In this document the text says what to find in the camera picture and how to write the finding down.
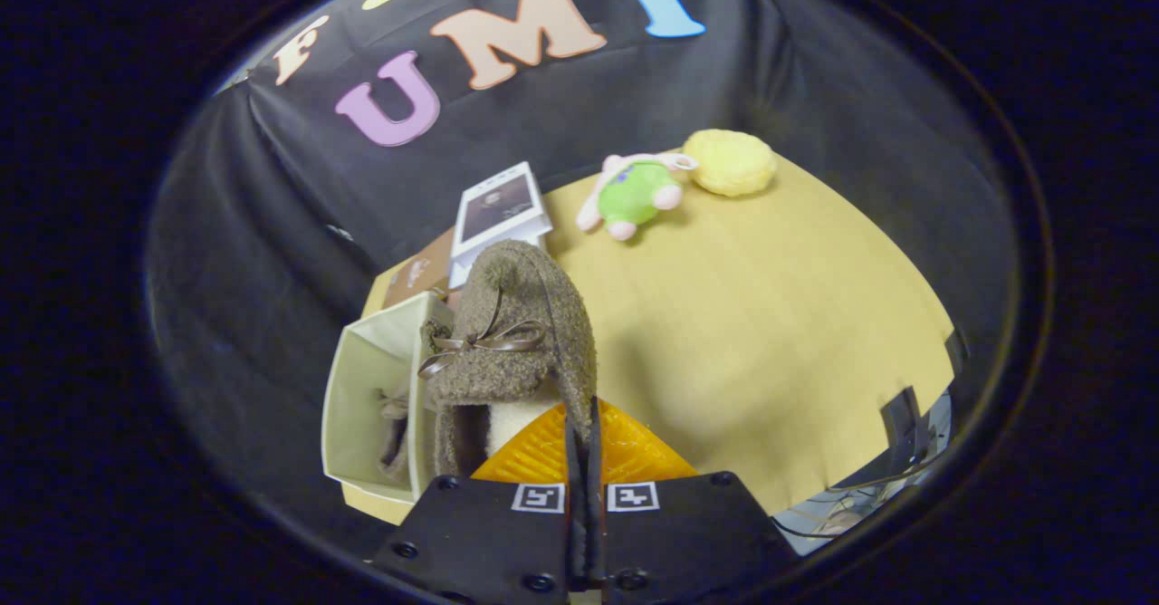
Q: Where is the cream fabric storage box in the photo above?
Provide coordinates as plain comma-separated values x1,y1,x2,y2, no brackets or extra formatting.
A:
321,291,458,504

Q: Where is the pink and green plush toy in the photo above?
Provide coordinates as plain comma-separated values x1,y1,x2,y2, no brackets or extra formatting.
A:
576,153,700,242

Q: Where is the brown fuzzy slipper shoe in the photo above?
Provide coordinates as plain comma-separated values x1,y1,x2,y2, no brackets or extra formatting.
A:
418,240,599,479
376,388,413,484

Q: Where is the yellow plush toy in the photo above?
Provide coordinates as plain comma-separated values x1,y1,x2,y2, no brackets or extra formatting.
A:
682,129,778,198

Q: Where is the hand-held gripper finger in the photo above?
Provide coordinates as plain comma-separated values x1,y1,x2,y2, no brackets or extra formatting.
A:
371,397,585,605
587,395,798,605

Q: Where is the white book with portrait cover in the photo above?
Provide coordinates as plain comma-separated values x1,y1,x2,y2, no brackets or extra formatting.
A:
450,162,553,262

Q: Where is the brown book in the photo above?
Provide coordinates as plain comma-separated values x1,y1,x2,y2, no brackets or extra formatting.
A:
380,229,455,309

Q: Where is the black backdrop cloth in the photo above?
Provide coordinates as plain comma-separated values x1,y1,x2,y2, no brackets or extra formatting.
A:
149,0,1015,533

